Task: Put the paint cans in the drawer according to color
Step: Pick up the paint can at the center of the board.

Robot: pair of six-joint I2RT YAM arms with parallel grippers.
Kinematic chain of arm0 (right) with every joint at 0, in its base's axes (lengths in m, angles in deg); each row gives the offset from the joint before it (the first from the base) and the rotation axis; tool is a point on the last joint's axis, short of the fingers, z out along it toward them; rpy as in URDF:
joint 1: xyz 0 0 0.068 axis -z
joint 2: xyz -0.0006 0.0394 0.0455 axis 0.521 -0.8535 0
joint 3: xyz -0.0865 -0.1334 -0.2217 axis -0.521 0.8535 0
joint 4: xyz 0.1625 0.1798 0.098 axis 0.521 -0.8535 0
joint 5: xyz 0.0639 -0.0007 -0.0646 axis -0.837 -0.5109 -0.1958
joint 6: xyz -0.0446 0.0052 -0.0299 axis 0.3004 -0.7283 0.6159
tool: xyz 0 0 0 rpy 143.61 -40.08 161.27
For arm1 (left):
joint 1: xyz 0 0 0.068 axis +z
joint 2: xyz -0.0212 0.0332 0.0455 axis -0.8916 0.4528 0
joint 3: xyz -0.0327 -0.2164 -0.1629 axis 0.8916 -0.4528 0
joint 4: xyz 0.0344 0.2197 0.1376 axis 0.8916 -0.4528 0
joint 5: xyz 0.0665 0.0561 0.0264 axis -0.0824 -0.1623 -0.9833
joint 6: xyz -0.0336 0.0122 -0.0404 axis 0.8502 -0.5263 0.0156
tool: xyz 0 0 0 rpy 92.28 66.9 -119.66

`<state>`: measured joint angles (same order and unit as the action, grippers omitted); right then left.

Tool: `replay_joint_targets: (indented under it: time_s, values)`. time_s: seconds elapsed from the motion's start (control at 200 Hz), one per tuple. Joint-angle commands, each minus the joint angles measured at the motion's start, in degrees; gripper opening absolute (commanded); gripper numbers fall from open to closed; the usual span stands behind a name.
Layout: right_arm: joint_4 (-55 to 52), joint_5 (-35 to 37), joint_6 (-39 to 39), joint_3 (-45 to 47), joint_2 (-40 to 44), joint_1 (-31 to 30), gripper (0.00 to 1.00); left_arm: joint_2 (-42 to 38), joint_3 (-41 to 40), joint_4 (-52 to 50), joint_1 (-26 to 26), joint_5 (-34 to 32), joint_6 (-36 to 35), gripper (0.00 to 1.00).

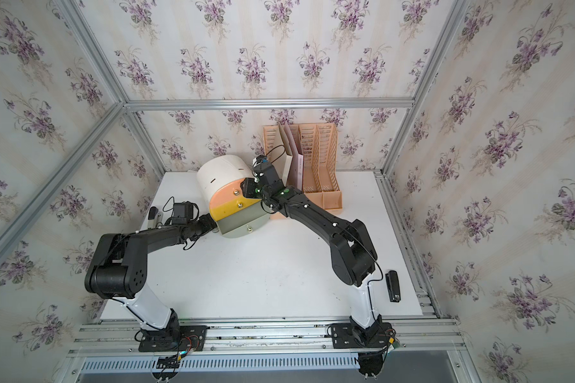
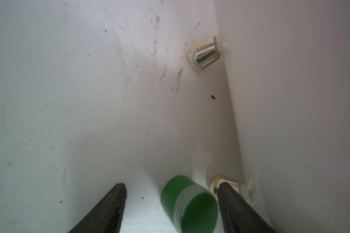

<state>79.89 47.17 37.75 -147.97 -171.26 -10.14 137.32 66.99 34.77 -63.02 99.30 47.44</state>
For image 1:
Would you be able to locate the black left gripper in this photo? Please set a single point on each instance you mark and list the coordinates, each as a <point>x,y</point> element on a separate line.
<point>207,223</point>

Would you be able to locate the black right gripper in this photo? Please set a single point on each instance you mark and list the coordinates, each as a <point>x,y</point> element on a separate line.
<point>246,187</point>

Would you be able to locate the yellow drawer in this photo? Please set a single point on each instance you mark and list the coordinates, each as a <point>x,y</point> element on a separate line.
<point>221,210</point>

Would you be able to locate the pink top drawer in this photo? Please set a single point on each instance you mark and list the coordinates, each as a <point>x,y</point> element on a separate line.
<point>227,192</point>

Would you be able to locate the round white drawer cabinet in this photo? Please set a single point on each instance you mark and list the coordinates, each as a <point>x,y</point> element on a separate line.
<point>220,182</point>

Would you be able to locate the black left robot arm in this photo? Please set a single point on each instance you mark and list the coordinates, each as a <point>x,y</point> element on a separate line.
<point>118,270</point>

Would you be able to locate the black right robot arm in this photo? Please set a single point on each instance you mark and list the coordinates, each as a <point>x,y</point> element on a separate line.
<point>353,256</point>

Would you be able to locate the beige cardboard folder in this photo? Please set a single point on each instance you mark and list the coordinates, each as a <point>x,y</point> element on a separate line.
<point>277,150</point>

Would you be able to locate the pink paper folder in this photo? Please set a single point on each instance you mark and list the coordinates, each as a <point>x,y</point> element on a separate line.
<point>295,176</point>

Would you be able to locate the beige plastic file organizer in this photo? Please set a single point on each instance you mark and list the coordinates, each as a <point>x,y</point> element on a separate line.
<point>319,142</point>

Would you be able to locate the black stapler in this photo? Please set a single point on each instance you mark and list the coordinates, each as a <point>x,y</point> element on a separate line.
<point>393,286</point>

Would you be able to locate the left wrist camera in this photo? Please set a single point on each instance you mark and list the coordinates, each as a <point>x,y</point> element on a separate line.
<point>182,213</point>

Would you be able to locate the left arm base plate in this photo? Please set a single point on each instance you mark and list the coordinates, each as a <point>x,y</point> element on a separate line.
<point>187,338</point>

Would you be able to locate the aluminium rail frame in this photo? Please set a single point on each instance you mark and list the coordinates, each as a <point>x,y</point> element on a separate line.
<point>265,345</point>

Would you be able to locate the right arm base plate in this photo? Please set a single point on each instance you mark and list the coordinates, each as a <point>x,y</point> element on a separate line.
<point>352,336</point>

